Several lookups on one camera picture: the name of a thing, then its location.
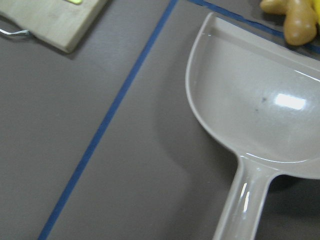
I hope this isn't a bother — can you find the wooden cutting board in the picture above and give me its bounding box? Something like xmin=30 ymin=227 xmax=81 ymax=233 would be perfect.
xmin=0 ymin=0 xmax=107 ymax=53

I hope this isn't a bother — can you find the blue tape line lengthwise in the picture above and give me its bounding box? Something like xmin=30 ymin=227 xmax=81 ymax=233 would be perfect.
xmin=37 ymin=0 xmax=177 ymax=240

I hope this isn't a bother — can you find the toy ginger root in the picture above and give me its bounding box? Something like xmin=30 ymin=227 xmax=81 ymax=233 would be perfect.
xmin=259 ymin=0 xmax=318 ymax=46

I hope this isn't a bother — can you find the beige plastic dustpan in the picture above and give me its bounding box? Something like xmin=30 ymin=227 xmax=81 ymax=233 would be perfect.
xmin=185 ymin=13 xmax=320 ymax=240

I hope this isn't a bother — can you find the blue tape line crosswise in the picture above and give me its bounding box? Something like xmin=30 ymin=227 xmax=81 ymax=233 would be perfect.
xmin=191 ymin=0 xmax=320 ymax=58

